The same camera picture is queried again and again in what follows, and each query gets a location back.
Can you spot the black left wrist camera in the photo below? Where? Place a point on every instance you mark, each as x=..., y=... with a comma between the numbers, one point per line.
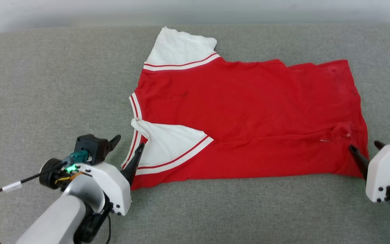
x=91, y=147

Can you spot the red white t-shirt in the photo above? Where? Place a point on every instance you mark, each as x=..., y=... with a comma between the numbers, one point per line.
x=249, y=112

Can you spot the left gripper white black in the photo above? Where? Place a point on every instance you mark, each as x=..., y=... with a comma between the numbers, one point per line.
x=113, y=186

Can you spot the grey fabric sofa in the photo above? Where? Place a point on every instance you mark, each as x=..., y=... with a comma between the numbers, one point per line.
x=46, y=84

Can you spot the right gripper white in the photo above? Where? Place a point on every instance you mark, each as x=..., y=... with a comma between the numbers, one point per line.
x=383, y=173

